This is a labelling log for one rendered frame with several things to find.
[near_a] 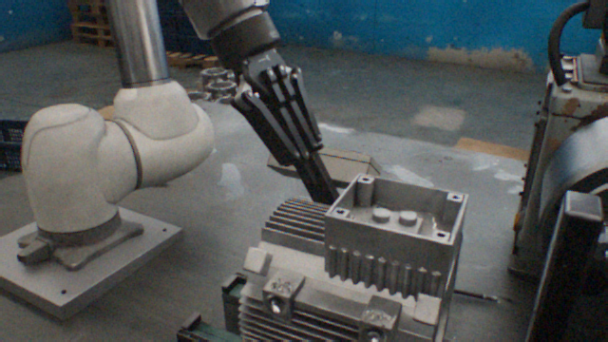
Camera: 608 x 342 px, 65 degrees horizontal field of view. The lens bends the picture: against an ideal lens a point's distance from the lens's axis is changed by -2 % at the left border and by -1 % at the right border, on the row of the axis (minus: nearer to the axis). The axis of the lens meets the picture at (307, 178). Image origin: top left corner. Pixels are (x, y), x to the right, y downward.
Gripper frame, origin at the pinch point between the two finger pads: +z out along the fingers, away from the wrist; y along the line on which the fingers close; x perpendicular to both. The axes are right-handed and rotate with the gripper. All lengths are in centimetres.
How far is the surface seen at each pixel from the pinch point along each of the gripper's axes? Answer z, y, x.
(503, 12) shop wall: 27, 556, 47
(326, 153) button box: 0.3, 16.3, 7.2
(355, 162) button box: 3.2, 15.9, 3.0
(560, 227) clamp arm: 1.7, -20.7, -27.1
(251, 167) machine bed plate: 4, 56, 56
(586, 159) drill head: 13.6, 18.8, -26.0
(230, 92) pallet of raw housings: -23, 191, 157
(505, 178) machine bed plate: 37, 81, -1
